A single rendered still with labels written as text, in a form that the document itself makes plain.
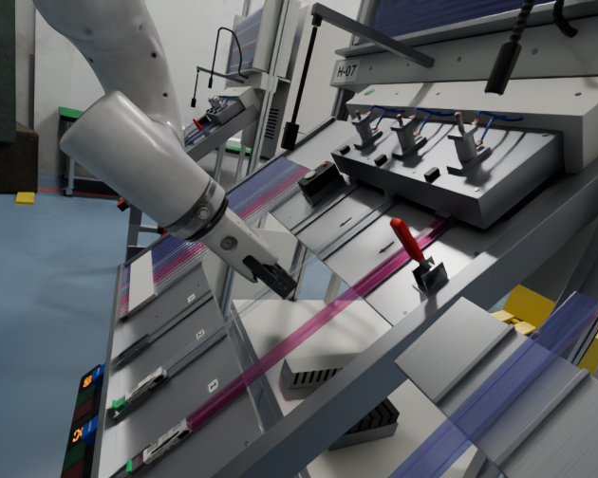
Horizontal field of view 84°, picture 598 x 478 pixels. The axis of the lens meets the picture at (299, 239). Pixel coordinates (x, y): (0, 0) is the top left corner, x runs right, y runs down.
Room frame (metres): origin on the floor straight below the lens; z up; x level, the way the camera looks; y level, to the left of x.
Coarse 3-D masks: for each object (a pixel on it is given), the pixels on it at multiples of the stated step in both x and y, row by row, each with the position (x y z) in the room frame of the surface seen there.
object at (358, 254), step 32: (352, 128) 0.90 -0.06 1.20; (320, 160) 0.82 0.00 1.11; (352, 192) 0.63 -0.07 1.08; (544, 192) 0.43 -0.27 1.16; (288, 224) 0.63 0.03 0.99; (320, 224) 0.58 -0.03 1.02; (384, 224) 0.50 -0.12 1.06; (416, 224) 0.47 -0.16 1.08; (512, 224) 0.40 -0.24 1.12; (352, 256) 0.47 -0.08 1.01; (384, 256) 0.44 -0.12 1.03; (448, 256) 0.39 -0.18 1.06; (384, 288) 0.39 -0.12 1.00; (384, 320) 0.36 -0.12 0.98
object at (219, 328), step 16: (368, 208) 0.53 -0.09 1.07; (384, 208) 0.53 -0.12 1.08; (352, 224) 0.51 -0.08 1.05; (336, 240) 0.50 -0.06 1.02; (320, 256) 0.49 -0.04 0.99; (288, 272) 0.47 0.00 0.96; (256, 304) 0.45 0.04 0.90; (224, 320) 0.43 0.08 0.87; (208, 336) 0.42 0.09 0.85; (192, 352) 0.41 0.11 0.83; (176, 368) 0.40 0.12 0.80
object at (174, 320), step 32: (192, 288) 0.57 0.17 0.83; (128, 320) 0.57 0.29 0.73; (160, 320) 0.52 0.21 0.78; (192, 320) 0.49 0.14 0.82; (128, 352) 0.48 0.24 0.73; (160, 352) 0.45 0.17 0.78; (224, 352) 0.40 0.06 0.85; (128, 384) 0.41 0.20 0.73; (160, 384) 0.38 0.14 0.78; (192, 384) 0.37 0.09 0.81; (224, 384) 0.35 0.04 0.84; (128, 416) 0.36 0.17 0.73; (160, 416) 0.34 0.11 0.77; (224, 416) 0.31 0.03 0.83; (256, 416) 0.29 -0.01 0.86; (128, 448) 0.31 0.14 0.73; (192, 448) 0.29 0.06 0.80; (224, 448) 0.27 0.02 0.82
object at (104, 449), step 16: (112, 320) 0.55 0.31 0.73; (112, 336) 0.51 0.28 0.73; (112, 352) 0.47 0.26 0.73; (112, 368) 0.44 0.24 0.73; (112, 384) 0.41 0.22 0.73; (112, 400) 0.38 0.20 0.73; (112, 416) 0.36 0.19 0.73; (112, 432) 0.34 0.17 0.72; (96, 448) 0.31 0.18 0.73; (112, 448) 0.32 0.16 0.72; (96, 464) 0.29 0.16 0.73; (112, 464) 0.30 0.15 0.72
